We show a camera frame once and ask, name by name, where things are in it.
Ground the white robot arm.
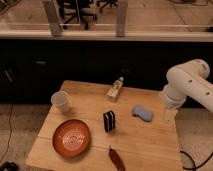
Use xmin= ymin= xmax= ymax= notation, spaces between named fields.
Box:
xmin=160 ymin=59 xmax=213 ymax=124

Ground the black cable at left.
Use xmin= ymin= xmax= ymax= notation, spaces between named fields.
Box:
xmin=0 ymin=68 xmax=17 ymax=163

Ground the orange patterned plate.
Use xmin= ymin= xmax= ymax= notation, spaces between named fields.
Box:
xmin=52 ymin=119 xmax=91 ymax=158

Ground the small glass bottle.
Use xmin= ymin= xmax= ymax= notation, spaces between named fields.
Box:
xmin=107 ymin=77 xmax=124 ymax=100

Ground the grey metal post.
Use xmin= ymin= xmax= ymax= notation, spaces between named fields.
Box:
xmin=116 ymin=0 xmax=128 ymax=37
xmin=43 ymin=0 xmax=62 ymax=37

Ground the blue sponge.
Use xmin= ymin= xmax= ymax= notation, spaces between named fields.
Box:
xmin=132 ymin=106 xmax=153 ymax=122

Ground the black object bottom left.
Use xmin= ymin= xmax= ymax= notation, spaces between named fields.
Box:
xmin=0 ymin=162 xmax=19 ymax=171

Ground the black floor cable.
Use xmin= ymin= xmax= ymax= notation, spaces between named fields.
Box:
xmin=180 ymin=150 xmax=213 ymax=171

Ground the grey metal post right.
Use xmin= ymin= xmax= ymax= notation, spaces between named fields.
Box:
xmin=116 ymin=0 xmax=128 ymax=37

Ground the black office chair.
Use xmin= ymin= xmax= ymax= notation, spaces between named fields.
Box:
xmin=96 ymin=0 xmax=118 ymax=13
xmin=56 ymin=0 xmax=97 ymax=30

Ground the black and white eraser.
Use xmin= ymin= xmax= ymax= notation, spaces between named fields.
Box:
xmin=103 ymin=111 xmax=115 ymax=132

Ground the translucent plastic cup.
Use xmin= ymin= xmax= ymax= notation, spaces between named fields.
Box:
xmin=51 ymin=91 xmax=70 ymax=113

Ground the grey metal post left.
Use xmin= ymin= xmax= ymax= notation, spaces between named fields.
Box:
xmin=43 ymin=0 xmax=62 ymax=37

